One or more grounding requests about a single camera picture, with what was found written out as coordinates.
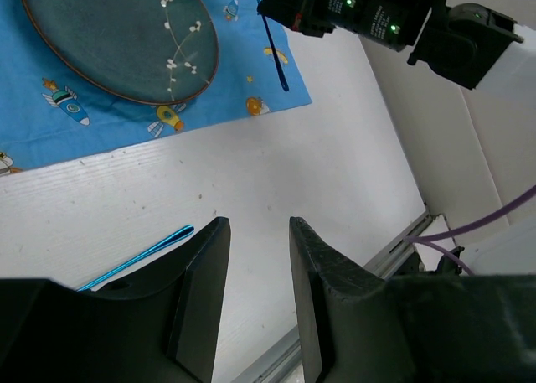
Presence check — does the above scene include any blue metal fork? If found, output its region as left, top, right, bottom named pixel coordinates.
left=77, top=225, right=194, bottom=292

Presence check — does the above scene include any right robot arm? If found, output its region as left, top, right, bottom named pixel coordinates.
left=257, top=0, right=535, bottom=100

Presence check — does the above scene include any dark teal ceramic plate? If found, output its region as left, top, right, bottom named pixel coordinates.
left=22, top=0, right=219, bottom=105

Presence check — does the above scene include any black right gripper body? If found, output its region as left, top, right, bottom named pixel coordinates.
left=257, top=0, right=335, bottom=38

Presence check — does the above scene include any blue space-print placemat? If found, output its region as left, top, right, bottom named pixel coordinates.
left=1, top=0, right=312, bottom=176

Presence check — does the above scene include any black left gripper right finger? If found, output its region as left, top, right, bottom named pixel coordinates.
left=289, top=217, right=535, bottom=382

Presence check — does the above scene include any blue metal spoon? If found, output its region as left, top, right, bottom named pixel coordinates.
left=256, top=0, right=290, bottom=92

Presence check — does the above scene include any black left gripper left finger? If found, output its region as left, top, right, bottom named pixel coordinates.
left=1, top=217, right=231, bottom=382

